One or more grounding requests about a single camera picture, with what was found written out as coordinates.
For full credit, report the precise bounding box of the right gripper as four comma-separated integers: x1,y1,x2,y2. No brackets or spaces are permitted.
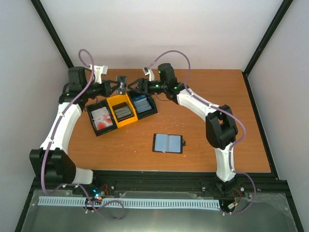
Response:
127,78,167,96

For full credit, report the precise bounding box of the black VIP card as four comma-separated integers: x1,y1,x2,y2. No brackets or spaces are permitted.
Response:
115,75,127,95

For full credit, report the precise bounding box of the black card holder wallet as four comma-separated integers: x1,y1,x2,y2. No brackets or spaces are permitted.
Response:
152,133,186,154

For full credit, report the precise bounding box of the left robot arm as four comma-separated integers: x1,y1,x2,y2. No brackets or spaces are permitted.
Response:
29,65,119,195

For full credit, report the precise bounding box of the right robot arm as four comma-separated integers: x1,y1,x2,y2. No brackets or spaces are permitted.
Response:
127,63,238,185

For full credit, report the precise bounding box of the yellow card bin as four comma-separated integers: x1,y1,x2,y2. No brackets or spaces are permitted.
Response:
107,93,138,128

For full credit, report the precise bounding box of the blue card stack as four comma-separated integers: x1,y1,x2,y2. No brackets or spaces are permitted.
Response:
132,95,152,114

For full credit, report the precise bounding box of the left black card bin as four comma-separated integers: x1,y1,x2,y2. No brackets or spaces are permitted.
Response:
86,100,117,136

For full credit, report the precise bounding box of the black card bin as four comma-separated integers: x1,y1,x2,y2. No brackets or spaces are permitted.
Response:
86,100,117,136
127,90,158,120

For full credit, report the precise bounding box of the dark grey card stack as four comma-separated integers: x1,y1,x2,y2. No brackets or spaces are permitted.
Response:
112,102,133,122

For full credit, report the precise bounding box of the right black card bin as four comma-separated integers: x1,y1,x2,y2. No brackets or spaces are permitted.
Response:
127,90,158,120

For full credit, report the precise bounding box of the red white card stack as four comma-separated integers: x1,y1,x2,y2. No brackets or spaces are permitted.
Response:
91,106,113,131

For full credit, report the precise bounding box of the small electronics board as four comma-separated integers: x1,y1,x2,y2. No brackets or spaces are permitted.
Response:
93,184,109,200

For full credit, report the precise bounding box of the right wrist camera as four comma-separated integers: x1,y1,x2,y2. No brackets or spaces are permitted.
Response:
142,67,155,81

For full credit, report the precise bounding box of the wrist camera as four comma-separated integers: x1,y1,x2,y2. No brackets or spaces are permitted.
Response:
142,67,155,81
87,64,108,84

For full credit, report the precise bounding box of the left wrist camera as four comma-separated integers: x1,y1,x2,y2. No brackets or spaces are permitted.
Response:
87,64,108,84

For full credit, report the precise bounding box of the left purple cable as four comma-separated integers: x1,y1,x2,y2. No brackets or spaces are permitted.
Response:
40,48,125,221

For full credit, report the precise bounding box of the purple cable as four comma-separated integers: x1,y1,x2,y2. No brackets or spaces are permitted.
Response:
147,50,256,216
40,48,125,221

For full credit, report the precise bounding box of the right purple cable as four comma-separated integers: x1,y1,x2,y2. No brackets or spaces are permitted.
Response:
147,50,256,216

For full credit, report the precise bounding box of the left black frame post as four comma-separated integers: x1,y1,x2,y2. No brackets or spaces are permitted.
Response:
30,0,74,69

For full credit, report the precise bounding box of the black frame post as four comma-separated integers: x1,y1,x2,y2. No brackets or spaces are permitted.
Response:
30,0,74,69
243,0,295,75

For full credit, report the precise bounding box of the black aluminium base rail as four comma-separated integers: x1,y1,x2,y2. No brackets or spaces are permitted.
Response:
31,169,290,201

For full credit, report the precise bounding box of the right black frame post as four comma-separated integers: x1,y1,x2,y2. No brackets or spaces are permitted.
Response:
243,0,295,75

